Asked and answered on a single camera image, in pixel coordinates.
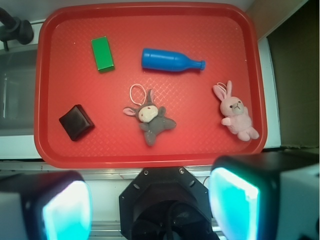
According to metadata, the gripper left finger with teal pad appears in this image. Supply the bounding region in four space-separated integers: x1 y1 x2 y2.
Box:
0 171 93 240

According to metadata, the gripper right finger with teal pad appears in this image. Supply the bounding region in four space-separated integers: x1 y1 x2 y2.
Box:
208 151 320 240

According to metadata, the blue plastic bottle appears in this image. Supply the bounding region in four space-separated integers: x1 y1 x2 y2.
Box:
141 48 206 72

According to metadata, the black square pouch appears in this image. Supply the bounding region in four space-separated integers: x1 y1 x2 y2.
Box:
59 104 95 142

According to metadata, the pink plush bunny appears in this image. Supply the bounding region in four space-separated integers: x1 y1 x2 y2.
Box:
212 80 260 142

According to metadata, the grey plush bunny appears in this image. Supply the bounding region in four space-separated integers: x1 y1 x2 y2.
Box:
122 83 177 147

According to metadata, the red plastic tray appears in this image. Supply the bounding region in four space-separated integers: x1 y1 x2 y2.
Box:
34 2 267 169

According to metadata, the grey toy sink basin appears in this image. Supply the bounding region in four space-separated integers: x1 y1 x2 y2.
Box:
0 49 37 136

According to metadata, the brown cardboard panel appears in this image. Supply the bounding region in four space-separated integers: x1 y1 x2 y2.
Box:
267 0 320 148

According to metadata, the green rectangular block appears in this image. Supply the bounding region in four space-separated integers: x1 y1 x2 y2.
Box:
91 36 115 73

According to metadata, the grey toy faucet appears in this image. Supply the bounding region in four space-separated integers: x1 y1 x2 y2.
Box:
0 7 34 52

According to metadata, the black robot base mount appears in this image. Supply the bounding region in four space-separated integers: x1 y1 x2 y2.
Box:
119 167 219 240

